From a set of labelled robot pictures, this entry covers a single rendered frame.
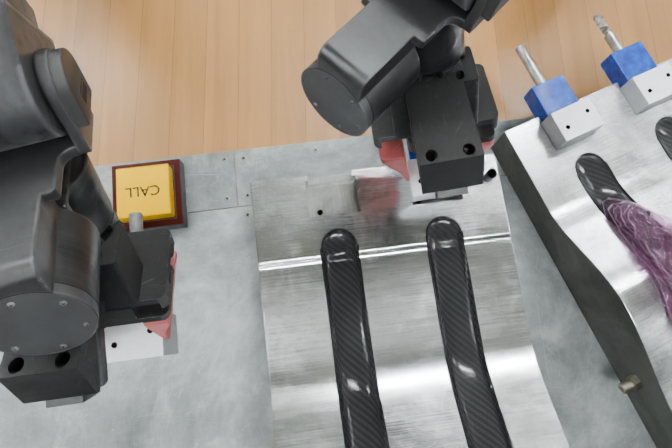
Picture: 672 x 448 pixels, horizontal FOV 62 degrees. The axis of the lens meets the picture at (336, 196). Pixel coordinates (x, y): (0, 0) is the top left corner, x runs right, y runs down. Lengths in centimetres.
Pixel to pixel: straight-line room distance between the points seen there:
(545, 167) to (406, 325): 24
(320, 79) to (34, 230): 19
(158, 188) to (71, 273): 36
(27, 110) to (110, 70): 47
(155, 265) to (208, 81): 36
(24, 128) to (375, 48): 20
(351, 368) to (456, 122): 28
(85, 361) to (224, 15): 53
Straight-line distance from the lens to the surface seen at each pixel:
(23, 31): 34
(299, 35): 76
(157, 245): 45
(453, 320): 59
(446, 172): 39
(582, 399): 72
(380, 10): 37
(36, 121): 32
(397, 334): 57
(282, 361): 57
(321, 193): 61
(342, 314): 57
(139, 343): 51
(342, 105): 37
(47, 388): 38
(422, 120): 40
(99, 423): 70
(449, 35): 41
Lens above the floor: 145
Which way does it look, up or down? 75 degrees down
